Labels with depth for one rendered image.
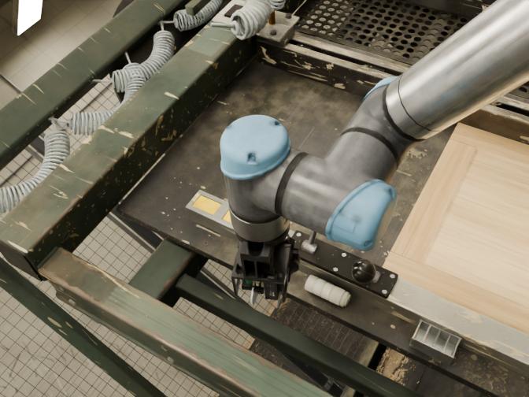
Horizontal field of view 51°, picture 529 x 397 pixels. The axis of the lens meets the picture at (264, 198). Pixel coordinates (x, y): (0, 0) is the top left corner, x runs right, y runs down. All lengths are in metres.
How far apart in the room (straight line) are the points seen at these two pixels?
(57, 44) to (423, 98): 6.01
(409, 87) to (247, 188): 0.20
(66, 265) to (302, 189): 0.60
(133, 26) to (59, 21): 4.79
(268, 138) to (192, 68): 0.73
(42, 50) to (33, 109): 4.78
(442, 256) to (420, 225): 0.07
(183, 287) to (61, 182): 0.31
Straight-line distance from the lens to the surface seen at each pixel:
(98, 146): 1.17
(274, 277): 0.74
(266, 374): 0.90
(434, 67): 0.57
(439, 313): 0.98
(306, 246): 0.99
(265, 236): 0.67
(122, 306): 0.99
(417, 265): 1.04
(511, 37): 0.52
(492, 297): 1.04
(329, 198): 0.56
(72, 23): 6.63
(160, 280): 1.10
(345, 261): 0.99
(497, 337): 0.98
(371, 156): 0.60
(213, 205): 1.08
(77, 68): 1.72
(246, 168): 0.57
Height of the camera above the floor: 1.74
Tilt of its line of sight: 8 degrees down
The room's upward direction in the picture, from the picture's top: 49 degrees counter-clockwise
